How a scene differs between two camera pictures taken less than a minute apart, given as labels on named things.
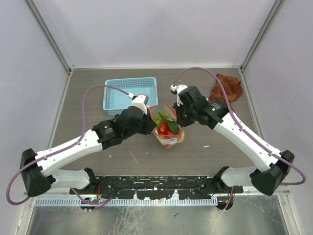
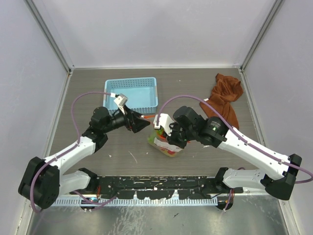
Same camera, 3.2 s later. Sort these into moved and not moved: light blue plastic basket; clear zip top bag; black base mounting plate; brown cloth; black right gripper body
Moved: clear zip top bag; black right gripper body
Not moved: black base mounting plate; light blue plastic basket; brown cloth
